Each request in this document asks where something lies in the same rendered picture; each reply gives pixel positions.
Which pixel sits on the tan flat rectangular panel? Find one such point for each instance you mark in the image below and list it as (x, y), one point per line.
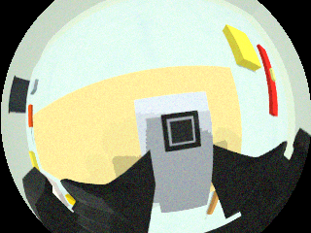
(90, 135)

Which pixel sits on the red flat bar with small pale yellow window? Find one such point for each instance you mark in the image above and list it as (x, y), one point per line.
(271, 81)

